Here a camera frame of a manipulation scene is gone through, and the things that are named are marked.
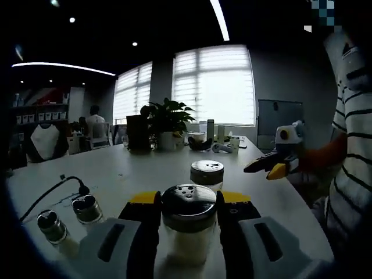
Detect grey headset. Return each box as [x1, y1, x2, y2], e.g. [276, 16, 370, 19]
[188, 136, 213, 151]

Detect green potted plant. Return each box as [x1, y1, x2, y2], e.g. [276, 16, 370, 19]
[140, 98, 196, 152]

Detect large seasoning bottle white powder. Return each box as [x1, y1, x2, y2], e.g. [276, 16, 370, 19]
[155, 183, 219, 267]

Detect long ceiling light strip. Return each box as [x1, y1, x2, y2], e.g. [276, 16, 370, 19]
[11, 62, 116, 77]
[209, 0, 230, 41]

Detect person's right hand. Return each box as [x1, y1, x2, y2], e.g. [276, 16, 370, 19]
[298, 149, 324, 175]

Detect large window with blinds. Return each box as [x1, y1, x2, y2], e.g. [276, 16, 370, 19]
[171, 45, 256, 126]

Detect black table cable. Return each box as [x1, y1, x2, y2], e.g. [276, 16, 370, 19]
[19, 175, 91, 223]

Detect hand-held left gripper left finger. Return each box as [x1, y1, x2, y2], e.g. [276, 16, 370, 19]
[78, 190, 162, 279]

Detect person in striped shirt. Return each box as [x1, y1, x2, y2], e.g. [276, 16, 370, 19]
[310, 84, 372, 262]

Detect small glass seasoning bottle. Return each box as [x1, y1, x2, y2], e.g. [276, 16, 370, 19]
[71, 194, 105, 225]
[37, 209, 81, 259]

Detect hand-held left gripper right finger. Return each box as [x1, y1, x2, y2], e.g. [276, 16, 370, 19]
[216, 190, 326, 279]

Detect grey wall shelf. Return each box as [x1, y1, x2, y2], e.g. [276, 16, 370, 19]
[11, 103, 70, 126]

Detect white controller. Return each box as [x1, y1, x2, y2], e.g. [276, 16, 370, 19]
[212, 143, 233, 154]

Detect white office chair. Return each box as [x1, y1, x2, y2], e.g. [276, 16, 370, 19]
[87, 121, 113, 149]

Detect white worn device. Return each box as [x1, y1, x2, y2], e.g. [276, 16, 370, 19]
[324, 28, 372, 91]

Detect black and white shirt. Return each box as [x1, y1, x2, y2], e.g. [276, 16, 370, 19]
[26, 123, 69, 162]

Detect large seasoning bottle brown grains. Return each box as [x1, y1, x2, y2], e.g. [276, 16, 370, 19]
[190, 159, 225, 192]

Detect grey board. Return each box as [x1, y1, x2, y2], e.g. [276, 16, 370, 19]
[257, 99, 303, 149]

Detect narrow window with blinds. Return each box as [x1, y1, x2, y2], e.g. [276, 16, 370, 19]
[113, 61, 153, 125]

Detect row of white storage boxes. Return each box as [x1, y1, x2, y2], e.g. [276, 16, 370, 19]
[16, 112, 67, 123]

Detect brown paper bag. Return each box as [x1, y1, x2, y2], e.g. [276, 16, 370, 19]
[126, 115, 152, 152]

